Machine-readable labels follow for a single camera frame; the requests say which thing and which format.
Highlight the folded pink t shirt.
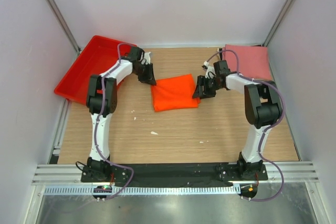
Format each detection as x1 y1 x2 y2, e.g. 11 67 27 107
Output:
223 45 272 80

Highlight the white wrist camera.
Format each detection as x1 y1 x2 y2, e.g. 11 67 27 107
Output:
140 52 152 65
202 61 216 79

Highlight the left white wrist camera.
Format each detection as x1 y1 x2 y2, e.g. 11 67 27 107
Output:
140 52 152 65

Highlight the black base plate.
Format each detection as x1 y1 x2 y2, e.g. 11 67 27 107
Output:
81 163 268 188

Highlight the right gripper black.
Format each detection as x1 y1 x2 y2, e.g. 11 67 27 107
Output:
193 76 223 100

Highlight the red plastic bin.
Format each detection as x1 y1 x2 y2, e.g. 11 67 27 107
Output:
54 35 132 105

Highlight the orange t shirt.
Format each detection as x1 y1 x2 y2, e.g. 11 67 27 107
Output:
151 73 201 112

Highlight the slotted cable duct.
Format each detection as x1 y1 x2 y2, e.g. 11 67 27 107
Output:
44 184 240 197

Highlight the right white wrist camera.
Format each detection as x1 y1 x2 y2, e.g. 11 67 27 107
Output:
202 61 216 79

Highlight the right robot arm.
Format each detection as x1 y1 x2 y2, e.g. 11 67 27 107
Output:
193 60 284 180

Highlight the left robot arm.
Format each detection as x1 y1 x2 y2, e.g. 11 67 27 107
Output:
81 46 156 182

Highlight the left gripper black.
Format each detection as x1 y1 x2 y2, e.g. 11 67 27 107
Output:
133 62 156 86

